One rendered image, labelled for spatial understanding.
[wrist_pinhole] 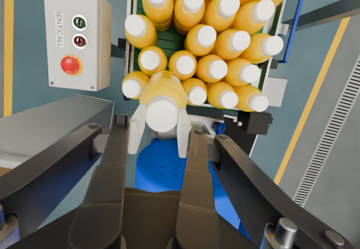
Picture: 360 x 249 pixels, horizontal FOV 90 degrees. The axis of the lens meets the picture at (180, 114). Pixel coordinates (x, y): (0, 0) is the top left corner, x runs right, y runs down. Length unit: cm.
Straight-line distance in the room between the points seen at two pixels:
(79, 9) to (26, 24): 141
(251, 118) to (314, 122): 153
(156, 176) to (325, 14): 64
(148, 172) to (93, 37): 30
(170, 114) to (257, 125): 42
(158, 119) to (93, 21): 29
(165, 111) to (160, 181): 21
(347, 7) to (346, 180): 215
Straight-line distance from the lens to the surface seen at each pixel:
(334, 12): 70
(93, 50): 44
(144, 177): 41
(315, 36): 194
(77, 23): 44
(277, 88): 77
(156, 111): 21
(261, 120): 60
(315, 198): 253
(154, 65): 40
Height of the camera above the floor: 151
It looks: 75 degrees down
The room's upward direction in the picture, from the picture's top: 166 degrees clockwise
